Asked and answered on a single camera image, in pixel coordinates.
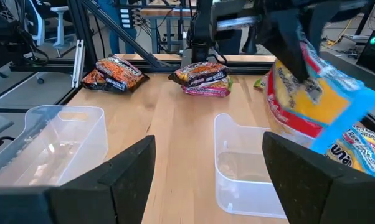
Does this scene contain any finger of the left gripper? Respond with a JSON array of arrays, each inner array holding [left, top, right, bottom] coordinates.
[[257, 9, 310, 83], [308, 6, 341, 54]]

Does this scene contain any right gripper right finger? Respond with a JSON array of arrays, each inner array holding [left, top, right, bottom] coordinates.
[[261, 131, 375, 224]]

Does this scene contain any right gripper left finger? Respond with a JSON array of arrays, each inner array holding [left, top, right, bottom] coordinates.
[[0, 134, 158, 224]]

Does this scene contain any shrimp flavor ramen packet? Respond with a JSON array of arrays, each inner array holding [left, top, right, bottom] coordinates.
[[326, 139, 375, 181]]

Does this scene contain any pink chili ramen noodle pack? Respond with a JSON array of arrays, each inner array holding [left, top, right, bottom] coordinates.
[[252, 76, 269, 91], [181, 77, 234, 98]]

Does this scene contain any clear plastic bin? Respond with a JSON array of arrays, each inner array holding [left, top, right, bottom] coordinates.
[[0, 105, 109, 187], [213, 113, 288, 219]]

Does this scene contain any yellow beef ramen noodle pack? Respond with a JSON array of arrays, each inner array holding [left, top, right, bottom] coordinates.
[[346, 123, 375, 150], [264, 40, 375, 155]]

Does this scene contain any black fire noodle pack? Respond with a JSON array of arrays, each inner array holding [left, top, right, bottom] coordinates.
[[95, 55, 150, 93], [80, 68, 128, 93], [168, 61, 231, 88]]

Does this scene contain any black computer with green light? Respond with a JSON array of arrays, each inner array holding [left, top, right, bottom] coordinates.
[[356, 29, 375, 77]]

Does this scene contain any wooden desk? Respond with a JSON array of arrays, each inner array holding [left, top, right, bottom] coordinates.
[[140, 0, 201, 54]]

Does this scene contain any person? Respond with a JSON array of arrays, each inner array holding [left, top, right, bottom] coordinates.
[[97, 0, 138, 55]]

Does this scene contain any white office chair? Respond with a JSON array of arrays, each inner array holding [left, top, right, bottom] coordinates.
[[27, 0, 70, 85]]

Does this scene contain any silver aluminium bracket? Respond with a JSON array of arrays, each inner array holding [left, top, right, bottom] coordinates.
[[71, 39, 85, 88]]

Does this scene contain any black aluminium table frame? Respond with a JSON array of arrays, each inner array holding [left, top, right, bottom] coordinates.
[[0, 0, 375, 134]]

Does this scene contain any black equipment with cables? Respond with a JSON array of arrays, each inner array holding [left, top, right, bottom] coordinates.
[[0, 0, 50, 78]]

